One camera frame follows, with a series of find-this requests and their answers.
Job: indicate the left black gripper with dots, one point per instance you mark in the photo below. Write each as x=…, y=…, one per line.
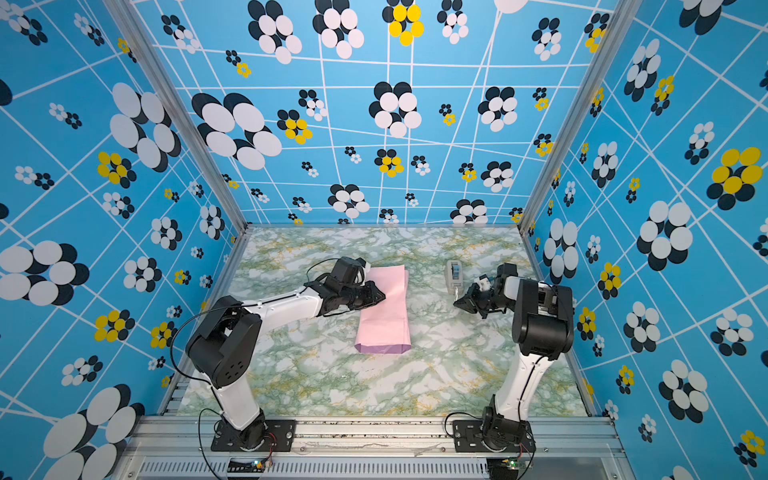
x=371, y=289

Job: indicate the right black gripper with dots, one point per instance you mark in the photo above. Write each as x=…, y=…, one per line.
x=470, y=303

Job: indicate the purple wrapping paper sheet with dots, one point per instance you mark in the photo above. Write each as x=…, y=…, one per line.
x=384, y=328

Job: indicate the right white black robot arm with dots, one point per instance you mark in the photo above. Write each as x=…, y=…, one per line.
x=542, y=329

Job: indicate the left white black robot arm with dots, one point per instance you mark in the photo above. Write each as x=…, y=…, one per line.
x=223, y=344

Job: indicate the white tape dispenser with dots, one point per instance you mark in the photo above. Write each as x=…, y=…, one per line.
x=454, y=277

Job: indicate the right green circuit board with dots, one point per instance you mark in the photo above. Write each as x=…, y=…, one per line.
x=503, y=468

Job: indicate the green circuit board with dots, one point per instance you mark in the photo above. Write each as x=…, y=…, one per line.
x=503, y=468
x=242, y=466

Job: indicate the left green circuit board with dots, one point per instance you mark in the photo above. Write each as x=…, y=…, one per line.
x=242, y=466

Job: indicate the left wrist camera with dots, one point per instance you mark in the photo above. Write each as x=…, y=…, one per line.
x=362, y=269

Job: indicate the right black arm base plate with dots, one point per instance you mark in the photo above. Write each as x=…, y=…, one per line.
x=472, y=436

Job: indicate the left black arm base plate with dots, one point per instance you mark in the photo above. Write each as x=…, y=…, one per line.
x=264, y=436

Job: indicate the aluminium front rail frame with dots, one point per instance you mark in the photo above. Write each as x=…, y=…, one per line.
x=374, y=448

